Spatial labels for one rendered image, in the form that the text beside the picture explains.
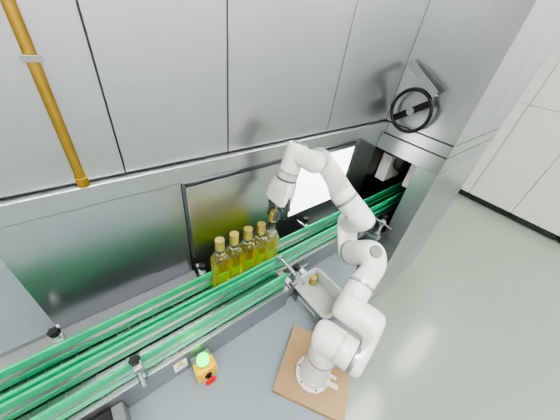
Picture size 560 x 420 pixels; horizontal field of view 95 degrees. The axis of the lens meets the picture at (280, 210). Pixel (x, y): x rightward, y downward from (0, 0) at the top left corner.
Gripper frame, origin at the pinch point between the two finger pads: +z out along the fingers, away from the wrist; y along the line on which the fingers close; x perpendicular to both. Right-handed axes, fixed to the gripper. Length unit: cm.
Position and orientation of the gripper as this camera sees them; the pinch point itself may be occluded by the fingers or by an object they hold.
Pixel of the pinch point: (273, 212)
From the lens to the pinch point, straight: 99.6
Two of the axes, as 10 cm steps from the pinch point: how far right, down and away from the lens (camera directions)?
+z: -3.1, 8.4, 4.5
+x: 7.3, -0.9, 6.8
